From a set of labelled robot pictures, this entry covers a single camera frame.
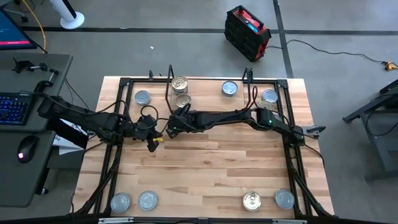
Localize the white round-base stand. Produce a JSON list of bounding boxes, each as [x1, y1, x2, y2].
[[49, 0, 85, 30]]

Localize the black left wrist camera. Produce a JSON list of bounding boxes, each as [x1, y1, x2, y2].
[[146, 138, 159, 153]]

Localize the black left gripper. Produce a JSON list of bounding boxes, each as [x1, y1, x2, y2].
[[134, 115, 165, 144]]

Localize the blue backlit keyboard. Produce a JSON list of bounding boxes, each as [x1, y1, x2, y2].
[[0, 92, 35, 126]]

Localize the silver-lid green label can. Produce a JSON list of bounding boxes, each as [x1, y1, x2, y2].
[[274, 188, 295, 210], [261, 89, 279, 104], [134, 90, 152, 106]]

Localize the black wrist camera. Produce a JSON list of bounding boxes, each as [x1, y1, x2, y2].
[[165, 126, 180, 139], [146, 138, 159, 153]]

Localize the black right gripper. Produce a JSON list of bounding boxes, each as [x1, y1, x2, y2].
[[169, 103, 200, 131]]

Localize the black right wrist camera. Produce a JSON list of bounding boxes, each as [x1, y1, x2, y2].
[[165, 126, 180, 139]]

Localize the red black equipment case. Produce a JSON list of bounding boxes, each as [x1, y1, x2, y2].
[[223, 4, 272, 62]]

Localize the silver-lid blue label can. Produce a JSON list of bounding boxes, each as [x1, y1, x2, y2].
[[221, 80, 239, 97]]

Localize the black metal table frame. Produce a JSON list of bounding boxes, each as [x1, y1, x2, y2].
[[73, 68, 333, 224]]

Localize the white paper sheet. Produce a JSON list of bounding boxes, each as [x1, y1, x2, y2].
[[52, 116, 90, 156]]

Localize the black desk clamp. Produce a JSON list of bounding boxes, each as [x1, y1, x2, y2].
[[11, 58, 47, 75], [32, 67, 60, 95]]

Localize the black computer mouse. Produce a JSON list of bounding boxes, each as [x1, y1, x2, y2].
[[16, 135, 40, 164]]

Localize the yellow cable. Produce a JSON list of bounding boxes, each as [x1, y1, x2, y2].
[[21, 0, 47, 54]]

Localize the wooden shelf black metal legs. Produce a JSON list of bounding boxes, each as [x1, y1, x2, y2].
[[166, 64, 255, 114]]

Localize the yellow cable plug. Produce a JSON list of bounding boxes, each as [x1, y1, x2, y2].
[[381, 60, 398, 72]]

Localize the black floor cable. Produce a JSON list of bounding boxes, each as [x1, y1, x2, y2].
[[266, 39, 388, 65]]

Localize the black grey mounting bracket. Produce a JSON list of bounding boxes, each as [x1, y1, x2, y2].
[[306, 124, 327, 139]]

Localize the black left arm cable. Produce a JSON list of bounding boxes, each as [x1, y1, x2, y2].
[[139, 105, 161, 123]]

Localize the silver metal edge bracket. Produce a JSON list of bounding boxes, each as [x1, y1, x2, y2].
[[272, 218, 308, 224], [98, 217, 134, 224]]

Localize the black right elbow cable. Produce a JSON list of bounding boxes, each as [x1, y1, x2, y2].
[[248, 85, 259, 110]]

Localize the dark grey metal cart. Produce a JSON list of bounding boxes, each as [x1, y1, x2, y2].
[[343, 79, 398, 182]]

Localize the grey desk surface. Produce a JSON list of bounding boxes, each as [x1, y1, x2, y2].
[[0, 52, 74, 133], [0, 129, 57, 208]]

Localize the desk computer monitor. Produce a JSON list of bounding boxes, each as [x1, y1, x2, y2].
[[0, 6, 39, 51]]

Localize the black box beside table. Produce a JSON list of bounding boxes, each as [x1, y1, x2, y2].
[[46, 114, 90, 149]]

